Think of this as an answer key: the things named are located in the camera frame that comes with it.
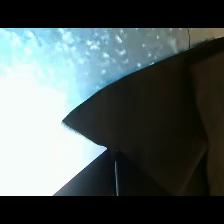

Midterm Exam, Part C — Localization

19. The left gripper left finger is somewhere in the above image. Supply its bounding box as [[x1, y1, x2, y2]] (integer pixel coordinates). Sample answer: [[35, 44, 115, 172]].
[[53, 149, 117, 197]]

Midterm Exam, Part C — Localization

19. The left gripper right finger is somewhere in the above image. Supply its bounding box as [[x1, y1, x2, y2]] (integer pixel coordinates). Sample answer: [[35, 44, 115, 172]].
[[116, 151, 169, 197]]

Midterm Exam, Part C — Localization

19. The black garment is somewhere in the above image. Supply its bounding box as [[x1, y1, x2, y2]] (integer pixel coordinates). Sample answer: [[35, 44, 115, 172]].
[[61, 36, 224, 197]]

